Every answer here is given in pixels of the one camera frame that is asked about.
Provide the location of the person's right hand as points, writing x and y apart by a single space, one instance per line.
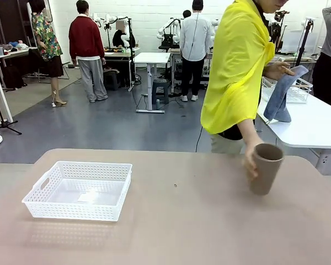
249 163

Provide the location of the person's left hand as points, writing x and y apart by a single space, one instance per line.
277 70

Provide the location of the tall brown cup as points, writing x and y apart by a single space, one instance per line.
264 176

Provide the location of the blue grey cloth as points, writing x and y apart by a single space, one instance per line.
280 94

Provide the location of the white plastic mesh basket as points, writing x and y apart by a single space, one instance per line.
80 211

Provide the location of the person's right forearm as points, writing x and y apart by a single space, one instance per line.
249 132

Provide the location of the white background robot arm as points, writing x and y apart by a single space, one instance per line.
165 27
110 19

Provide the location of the black tripod with white head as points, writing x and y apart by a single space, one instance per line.
303 41

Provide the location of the person in yellow shirt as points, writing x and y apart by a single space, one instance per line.
234 69

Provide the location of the large white table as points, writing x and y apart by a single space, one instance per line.
314 127

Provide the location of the person in white shirt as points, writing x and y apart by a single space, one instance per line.
194 38

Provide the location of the black haired person behind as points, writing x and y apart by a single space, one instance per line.
186 13

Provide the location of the small grey bottle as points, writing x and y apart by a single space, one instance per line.
157 104

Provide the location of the grey plastic stool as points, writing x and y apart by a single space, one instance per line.
160 85

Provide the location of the white standing desk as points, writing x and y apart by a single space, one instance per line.
151 58

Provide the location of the black tall stand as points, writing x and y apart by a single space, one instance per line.
131 49

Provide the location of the seated person in black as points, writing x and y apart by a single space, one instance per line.
118 38

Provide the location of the person in red sweater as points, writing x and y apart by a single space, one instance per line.
85 38

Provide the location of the person in floral shirt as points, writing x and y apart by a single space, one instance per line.
45 38

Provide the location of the black floor tripod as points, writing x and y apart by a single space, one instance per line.
1 118

